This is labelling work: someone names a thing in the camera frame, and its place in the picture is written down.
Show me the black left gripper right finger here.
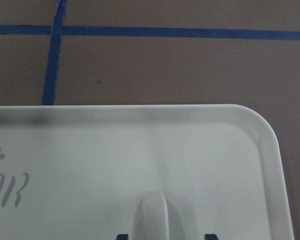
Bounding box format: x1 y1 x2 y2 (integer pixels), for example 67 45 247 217
204 233 219 240

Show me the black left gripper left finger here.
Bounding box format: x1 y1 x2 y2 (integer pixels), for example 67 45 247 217
116 233 129 240

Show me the white plastic spoon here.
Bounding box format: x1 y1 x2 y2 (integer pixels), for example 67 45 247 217
132 190 200 240

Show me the white bear print tray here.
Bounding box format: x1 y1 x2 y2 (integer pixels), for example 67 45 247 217
0 104 295 240

